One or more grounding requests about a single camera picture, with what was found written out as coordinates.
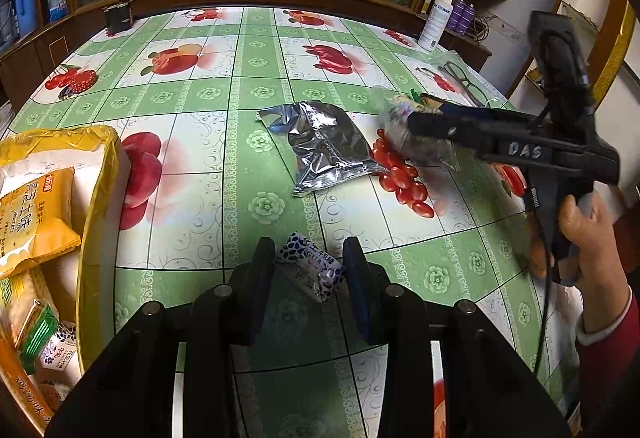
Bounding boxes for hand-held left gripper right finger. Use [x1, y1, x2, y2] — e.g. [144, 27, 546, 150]
[342, 236, 573, 438]

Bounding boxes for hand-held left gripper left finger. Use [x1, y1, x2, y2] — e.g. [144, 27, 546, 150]
[45, 237, 276, 438]

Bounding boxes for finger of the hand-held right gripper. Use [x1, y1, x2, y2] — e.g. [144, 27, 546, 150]
[420, 93, 540, 126]
[406, 110, 494, 160]

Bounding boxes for small blue dotted snack packet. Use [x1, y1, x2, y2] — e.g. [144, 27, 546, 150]
[37, 320, 83, 374]
[274, 231, 347, 303]

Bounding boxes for clear cracker packet brown label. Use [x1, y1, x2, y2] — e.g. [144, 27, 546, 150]
[372, 85, 461, 169]

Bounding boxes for white foam box yellow tape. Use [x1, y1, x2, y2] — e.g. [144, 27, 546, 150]
[0, 125, 132, 438]

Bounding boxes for orange yellow cracker packet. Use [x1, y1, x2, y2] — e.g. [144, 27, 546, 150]
[0, 165, 82, 279]

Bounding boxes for person's right forearm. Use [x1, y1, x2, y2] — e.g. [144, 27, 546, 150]
[575, 285, 640, 434]

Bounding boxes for person's right hand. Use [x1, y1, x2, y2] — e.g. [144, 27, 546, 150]
[556, 192, 632, 331]

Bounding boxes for black eyeglasses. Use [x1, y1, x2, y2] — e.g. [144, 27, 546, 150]
[437, 60, 488, 106]

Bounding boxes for white spray bottle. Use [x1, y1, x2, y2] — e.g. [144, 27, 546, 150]
[417, 0, 456, 53]

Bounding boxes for crumpled silver foil packet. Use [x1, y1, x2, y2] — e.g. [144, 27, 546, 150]
[256, 100, 392, 198]

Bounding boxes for orange snack packet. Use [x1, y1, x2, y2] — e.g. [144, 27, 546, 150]
[0, 338, 53, 424]

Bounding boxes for black jar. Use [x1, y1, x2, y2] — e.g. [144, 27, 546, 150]
[104, 0, 136, 35]

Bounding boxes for blue thermos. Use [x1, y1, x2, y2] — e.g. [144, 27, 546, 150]
[12, 0, 38, 36]

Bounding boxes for coiled cables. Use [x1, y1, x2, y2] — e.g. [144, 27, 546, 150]
[472, 15, 501, 41]

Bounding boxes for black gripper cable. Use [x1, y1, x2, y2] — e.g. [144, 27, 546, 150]
[531, 218, 556, 376]

